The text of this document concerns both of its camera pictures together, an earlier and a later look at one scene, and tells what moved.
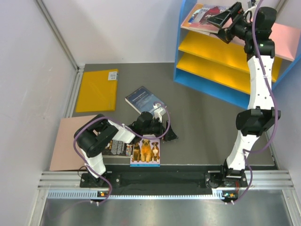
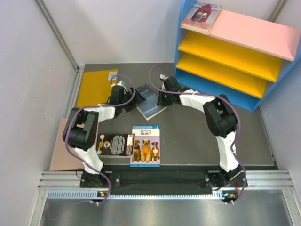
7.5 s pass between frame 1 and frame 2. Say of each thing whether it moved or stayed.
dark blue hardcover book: stayed
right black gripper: moved
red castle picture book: moved
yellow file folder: stayed
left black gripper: moved
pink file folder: stayed
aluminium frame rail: stayed
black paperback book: stayed
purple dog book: stayed
